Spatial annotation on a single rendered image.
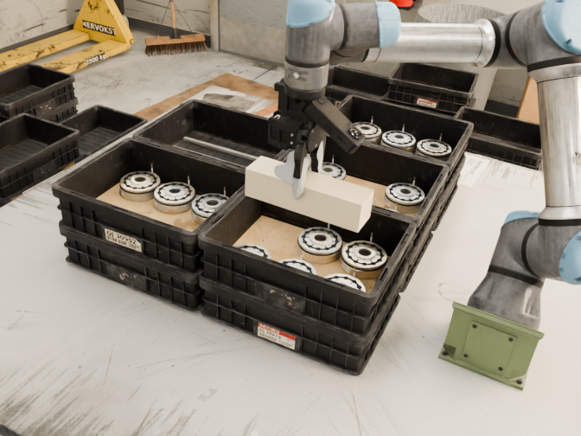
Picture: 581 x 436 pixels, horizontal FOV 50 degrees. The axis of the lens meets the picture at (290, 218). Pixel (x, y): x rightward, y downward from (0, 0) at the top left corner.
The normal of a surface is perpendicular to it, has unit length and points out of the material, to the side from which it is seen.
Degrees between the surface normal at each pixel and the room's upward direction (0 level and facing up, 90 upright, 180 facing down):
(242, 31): 90
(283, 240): 0
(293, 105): 90
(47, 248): 0
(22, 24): 90
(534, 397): 0
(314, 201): 90
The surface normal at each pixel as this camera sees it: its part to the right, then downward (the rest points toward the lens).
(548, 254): -0.95, 0.13
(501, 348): -0.46, 0.48
